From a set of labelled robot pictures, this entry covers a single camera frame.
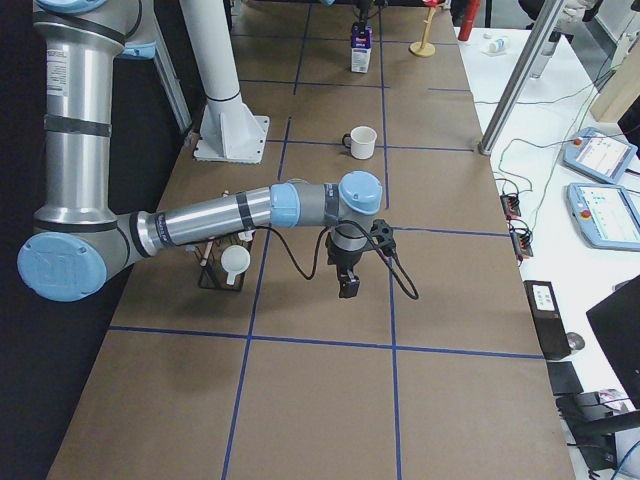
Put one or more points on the white milk carton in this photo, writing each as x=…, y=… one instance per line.
x=361, y=45

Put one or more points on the teach pendant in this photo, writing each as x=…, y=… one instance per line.
x=605, y=216
x=600, y=156

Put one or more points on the small white blue bottle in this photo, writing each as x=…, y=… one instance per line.
x=497, y=45

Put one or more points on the white pillar with base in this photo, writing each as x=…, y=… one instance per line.
x=229, y=131

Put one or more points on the upper teach pendant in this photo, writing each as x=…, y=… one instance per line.
x=600, y=156

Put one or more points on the wooden mug tree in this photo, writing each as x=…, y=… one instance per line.
x=424, y=48

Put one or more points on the red bottle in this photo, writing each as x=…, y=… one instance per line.
x=471, y=10

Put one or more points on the lower teach pendant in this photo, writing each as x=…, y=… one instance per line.
x=605, y=216

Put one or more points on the white cup in rack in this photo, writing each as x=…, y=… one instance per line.
x=235, y=260

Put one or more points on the black remote box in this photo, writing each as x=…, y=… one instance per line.
x=547, y=319

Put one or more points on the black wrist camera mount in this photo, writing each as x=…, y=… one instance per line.
x=383, y=235

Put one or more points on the white smiley mug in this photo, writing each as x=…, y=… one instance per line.
x=360, y=142

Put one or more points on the aluminium frame post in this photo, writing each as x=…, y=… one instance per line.
x=540, y=32

